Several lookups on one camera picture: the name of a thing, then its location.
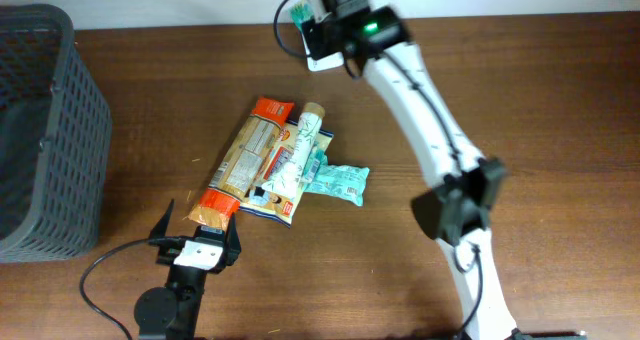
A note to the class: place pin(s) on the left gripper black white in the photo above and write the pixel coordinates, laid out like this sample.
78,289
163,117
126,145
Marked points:
231,248

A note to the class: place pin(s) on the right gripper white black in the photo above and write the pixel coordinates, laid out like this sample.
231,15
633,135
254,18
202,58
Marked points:
311,43

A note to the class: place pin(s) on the small teal tissue box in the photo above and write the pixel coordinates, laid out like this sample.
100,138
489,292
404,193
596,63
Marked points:
300,13

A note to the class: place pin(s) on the white green tube beige cap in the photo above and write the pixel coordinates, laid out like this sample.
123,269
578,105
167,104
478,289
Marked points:
285,180

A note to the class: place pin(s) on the orange spaghetti package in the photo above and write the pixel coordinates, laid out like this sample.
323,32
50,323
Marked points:
241,164

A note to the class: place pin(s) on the small teal white packet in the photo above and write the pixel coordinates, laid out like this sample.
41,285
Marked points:
316,159

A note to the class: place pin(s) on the teal tissue pouch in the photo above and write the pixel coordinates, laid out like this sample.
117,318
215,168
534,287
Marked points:
340,181

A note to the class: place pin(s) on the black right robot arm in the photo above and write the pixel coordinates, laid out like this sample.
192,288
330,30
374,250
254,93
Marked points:
462,183

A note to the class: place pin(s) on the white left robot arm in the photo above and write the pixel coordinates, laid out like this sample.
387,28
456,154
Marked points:
171,311

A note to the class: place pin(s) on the grey plastic mesh basket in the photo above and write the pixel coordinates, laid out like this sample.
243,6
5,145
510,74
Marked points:
55,137

